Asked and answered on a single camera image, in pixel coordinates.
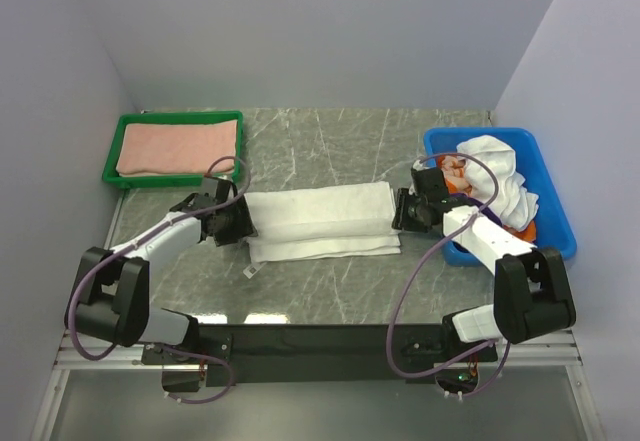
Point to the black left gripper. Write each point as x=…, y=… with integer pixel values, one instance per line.
x=243, y=226

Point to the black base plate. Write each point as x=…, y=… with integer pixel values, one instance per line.
x=264, y=353

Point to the pink towel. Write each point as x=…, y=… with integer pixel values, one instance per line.
x=171, y=149

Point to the green plastic tray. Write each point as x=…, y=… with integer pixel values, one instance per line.
x=110, y=174

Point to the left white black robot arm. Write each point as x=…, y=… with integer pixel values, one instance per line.
x=110, y=302

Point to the orange towel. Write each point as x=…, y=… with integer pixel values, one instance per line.
x=453, y=169

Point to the large white waffle towel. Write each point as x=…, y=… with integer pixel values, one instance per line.
x=329, y=222

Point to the white crumpled towel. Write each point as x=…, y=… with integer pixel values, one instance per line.
x=515, y=206

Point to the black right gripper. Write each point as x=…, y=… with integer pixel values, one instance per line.
x=401, y=219

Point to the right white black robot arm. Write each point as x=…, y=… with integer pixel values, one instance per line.
x=531, y=295

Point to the aluminium frame rail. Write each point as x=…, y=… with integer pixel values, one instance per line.
x=555, y=349

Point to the purple towel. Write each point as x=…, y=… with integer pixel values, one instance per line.
x=475, y=202

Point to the blue plastic bin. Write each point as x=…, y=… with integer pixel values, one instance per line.
x=553, y=227

